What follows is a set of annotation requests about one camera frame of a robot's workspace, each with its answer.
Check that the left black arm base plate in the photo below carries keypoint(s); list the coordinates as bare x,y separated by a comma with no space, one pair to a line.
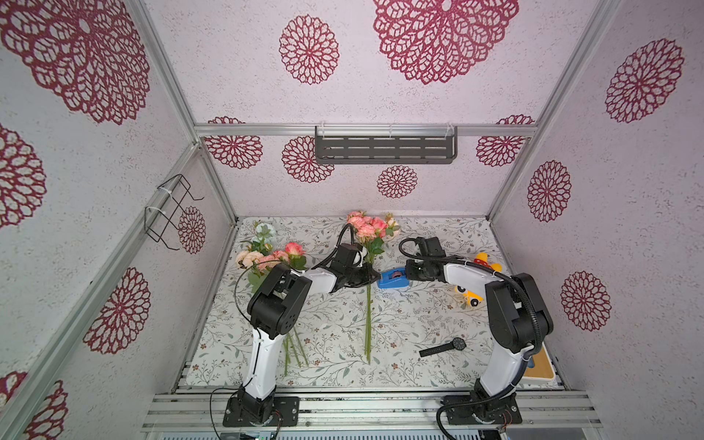
286,410

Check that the dark grey wall shelf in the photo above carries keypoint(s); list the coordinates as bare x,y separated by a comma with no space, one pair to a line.
389,146

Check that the black wristwatch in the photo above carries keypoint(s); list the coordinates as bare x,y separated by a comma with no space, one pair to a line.
455,344

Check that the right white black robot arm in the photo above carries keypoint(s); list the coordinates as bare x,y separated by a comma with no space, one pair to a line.
519,322

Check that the floral patterned table mat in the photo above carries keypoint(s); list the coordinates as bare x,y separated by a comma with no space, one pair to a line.
326,347

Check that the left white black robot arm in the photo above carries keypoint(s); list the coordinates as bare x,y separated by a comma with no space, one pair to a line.
272,313

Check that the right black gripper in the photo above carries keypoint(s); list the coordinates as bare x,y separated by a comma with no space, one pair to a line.
417,270

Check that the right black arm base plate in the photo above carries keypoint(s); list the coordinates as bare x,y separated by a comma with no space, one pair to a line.
466,410

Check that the yellow plush toy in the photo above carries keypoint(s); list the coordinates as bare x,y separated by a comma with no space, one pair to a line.
474,279

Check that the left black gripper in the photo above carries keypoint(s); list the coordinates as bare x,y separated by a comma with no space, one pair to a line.
369,272

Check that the pink rose bouquet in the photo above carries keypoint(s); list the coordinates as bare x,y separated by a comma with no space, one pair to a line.
372,232
260,256

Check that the black wire wall rack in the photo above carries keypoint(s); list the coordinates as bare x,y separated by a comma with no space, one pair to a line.
177,222

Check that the blue tape dispenser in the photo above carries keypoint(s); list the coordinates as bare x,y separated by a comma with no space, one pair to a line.
393,279

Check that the wooden tray white rim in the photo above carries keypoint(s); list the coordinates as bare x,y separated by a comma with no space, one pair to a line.
543,372

